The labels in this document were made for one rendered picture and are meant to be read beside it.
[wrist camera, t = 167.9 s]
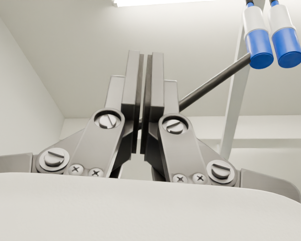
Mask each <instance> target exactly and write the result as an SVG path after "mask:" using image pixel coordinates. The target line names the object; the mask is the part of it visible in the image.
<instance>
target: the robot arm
mask: <svg viewBox="0 0 301 241"><path fill-rule="evenodd" d="M143 63H144V54H140V51H137V50H129V53H128V60H127V67H126V73H125V76H116V75H111V77H110V81H109V86H108V90H107V96H106V101H105V105H104V108H101V109H98V110H96V111H95V112H93V114H92V115H91V117H90V119H89V121H88V123H87V125H86V127H85V128H83V129H82V130H80V131H78V132H76V133H74V134H72V135H70V136H68V137H66V138H65V139H63V140H61V141H59V142H57V143H55V144H53V145H51V146H49V147H48V148H46V149H44V150H43V151H41V152H40V153H39V154H37V155H33V153H20V154H11V155H2V156H0V241H301V194H300V191H299V190H298V188H297V187H296V186H295V185H294V184H293V183H291V182H289V181H287V180H284V179H281V178H277V177H273V176H269V175H265V174H262V173H258V172H254V171H250V170H247V169H243V168H241V170H236V169H235V167H234V166H233V165H232V164H231V163H230V162H229V161H227V160H226V159H225V158H223V157H222V156H221V155H219V154H218V153H217V152H215V151H214V150H213V149H211V148H210V147H209V146H207V145H206V144H205V143H203V142H202V141H201V140H199V139H198V138H196V135H195V133H194V129H193V126H192V124H191V122H190V120H189V119H188V118H187V117H185V116H183V115H181V114H180V112H179V99H178V87H177V81H175V80H164V57H163V53H157V52H152V55H148V58H147V67H146V77H145V87H144V97H143V110H142V126H141V141H140V154H144V161H145V162H148V163H149V164H150V165H151V174H152V180H153V181H145V180H131V179H120V176H121V173H122V169H123V164H124V163H125V162H127V161H128V160H131V154H132V153H135V154H136V151H137V140H138V130H139V119H140V103H141V90H142V76H143Z"/></svg>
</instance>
